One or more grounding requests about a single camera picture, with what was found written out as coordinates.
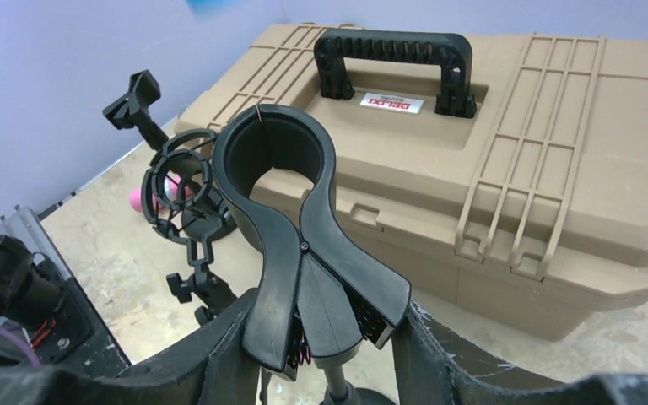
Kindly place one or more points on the black tripod shock mount stand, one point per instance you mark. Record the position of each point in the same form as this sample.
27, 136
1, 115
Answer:
214, 292

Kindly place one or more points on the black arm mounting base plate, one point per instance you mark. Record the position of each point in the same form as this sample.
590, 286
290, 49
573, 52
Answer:
89, 313

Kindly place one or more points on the black clip stand for blue microphone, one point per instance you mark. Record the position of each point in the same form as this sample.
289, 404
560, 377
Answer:
320, 295

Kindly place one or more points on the black stand for cream microphone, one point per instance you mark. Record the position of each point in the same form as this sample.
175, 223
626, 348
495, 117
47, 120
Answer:
151, 128

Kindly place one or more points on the tan plastic tool case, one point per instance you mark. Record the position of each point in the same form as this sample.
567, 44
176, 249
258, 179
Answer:
533, 213

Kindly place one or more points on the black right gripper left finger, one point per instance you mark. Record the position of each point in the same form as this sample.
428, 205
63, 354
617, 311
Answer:
206, 367

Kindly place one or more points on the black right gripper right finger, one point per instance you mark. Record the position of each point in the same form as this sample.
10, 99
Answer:
435, 365

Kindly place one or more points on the pink microphone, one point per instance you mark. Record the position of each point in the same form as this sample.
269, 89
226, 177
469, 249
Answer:
171, 189

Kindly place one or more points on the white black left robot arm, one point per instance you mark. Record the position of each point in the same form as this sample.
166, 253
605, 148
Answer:
26, 298

